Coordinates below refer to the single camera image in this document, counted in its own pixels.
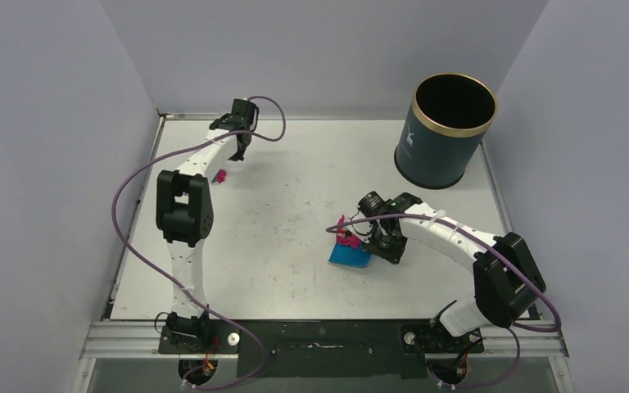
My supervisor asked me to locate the blue plastic dustpan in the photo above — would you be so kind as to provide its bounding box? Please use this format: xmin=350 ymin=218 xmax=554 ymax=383
xmin=328 ymin=242 xmax=372 ymax=269

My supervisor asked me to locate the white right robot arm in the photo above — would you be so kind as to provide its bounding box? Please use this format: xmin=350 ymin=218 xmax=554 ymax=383
xmin=357 ymin=192 xmax=546 ymax=351

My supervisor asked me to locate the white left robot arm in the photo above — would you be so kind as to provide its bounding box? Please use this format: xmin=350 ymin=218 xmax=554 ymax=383
xmin=156 ymin=98 xmax=259 ymax=353

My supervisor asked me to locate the small pink paper scrap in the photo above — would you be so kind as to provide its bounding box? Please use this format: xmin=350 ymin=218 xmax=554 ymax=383
xmin=212 ymin=169 xmax=227 ymax=184

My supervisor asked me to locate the large pink paper scrap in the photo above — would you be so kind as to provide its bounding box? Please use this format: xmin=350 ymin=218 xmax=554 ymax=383
xmin=335 ymin=227 xmax=362 ymax=250

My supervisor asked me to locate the dark blue gold-rimmed bin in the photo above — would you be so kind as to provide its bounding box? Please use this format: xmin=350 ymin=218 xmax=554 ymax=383
xmin=394 ymin=73 xmax=498 ymax=189

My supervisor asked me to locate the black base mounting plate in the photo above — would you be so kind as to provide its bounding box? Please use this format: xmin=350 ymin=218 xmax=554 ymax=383
xmin=157 ymin=319 xmax=484 ymax=380

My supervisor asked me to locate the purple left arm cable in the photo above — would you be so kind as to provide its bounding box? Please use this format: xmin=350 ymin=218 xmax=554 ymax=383
xmin=111 ymin=96 xmax=287 ymax=393

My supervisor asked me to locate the aluminium rail frame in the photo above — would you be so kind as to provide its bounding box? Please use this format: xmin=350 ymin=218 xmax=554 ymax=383
xmin=80 ymin=321 xmax=569 ymax=359

